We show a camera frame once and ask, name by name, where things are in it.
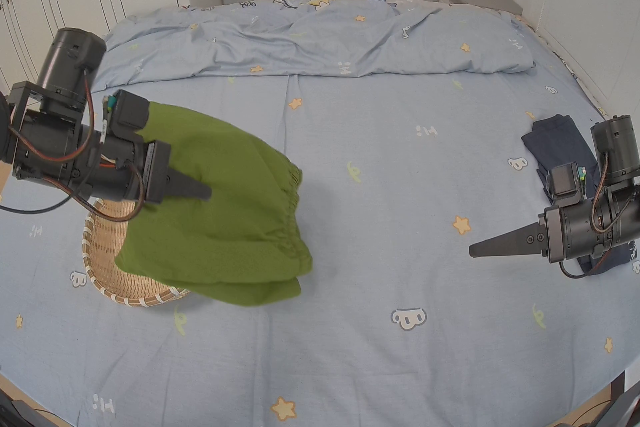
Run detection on round woven basket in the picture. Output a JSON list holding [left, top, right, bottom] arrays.
[[81, 197, 191, 311]]

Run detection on dark blue garment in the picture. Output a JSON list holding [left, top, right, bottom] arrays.
[[521, 114, 638, 277]]

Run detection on green shorts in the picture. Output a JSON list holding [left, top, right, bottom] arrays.
[[114, 101, 315, 308]]

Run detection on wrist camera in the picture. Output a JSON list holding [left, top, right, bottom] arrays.
[[544, 162, 588, 208], [102, 90, 151, 140]]

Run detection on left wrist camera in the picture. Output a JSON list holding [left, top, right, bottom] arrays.
[[102, 90, 151, 140]]

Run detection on bed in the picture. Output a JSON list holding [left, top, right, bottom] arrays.
[[0, 0, 640, 427]]

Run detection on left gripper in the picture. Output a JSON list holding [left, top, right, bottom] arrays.
[[80, 125, 213, 205]]

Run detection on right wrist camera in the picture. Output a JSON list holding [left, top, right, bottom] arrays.
[[544, 162, 588, 208]]

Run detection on black cable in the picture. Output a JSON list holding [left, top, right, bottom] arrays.
[[0, 192, 81, 216], [559, 250, 613, 279]]

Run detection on pale blue quilt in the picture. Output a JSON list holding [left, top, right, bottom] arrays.
[[92, 0, 536, 90]]

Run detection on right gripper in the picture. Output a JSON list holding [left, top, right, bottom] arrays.
[[544, 198, 604, 265]]

